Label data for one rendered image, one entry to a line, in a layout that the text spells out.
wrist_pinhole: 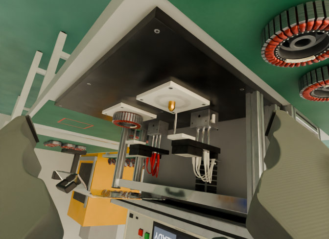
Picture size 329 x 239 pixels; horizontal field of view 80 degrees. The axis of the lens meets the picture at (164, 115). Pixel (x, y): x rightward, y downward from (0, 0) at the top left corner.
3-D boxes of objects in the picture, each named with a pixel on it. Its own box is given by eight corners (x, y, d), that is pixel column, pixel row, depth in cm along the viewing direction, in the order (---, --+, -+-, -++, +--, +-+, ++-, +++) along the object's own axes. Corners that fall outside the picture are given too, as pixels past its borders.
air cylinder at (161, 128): (148, 122, 85) (146, 134, 83) (159, 119, 79) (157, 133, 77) (157, 125, 88) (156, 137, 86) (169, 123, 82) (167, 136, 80)
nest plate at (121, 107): (102, 110, 76) (101, 113, 76) (121, 102, 65) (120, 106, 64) (135, 120, 85) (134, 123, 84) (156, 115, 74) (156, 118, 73)
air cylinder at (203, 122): (190, 112, 67) (189, 128, 65) (208, 108, 61) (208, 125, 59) (200, 116, 70) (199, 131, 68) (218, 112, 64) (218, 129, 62)
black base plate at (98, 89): (55, 100, 77) (54, 105, 77) (156, 5, 30) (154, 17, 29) (151, 129, 105) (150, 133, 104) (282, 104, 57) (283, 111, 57)
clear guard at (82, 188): (56, 170, 72) (51, 187, 70) (77, 174, 54) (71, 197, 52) (132, 178, 91) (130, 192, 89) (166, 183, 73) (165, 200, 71)
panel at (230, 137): (149, 132, 105) (140, 193, 96) (286, 110, 56) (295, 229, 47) (151, 133, 106) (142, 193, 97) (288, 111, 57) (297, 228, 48)
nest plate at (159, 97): (136, 95, 58) (135, 99, 58) (170, 80, 47) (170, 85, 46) (173, 110, 67) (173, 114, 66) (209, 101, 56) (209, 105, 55)
